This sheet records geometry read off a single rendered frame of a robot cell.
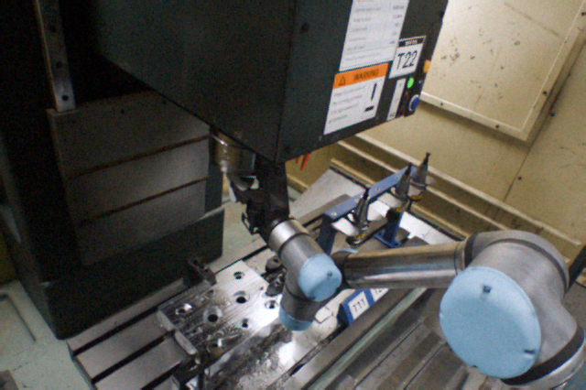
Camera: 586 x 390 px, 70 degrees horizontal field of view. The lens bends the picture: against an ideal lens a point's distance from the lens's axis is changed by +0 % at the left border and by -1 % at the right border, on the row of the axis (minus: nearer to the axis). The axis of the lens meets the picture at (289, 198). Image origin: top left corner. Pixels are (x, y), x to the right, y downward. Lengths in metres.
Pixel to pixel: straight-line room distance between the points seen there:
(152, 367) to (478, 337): 0.84
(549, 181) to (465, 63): 0.50
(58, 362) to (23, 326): 0.24
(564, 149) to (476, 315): 1.16
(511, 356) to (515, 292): 0.07
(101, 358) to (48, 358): 0.42
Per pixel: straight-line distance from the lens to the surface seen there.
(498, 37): 1.65
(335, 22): 0.66
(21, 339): 1.75
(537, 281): 0.59
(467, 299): 0.55
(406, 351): 1.55
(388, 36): 0.79
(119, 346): 1.24
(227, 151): 0.84
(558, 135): 1.64
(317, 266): 0.74
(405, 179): 1.30
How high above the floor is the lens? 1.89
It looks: 34 degrees down
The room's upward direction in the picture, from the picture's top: 9 degrees clockwise
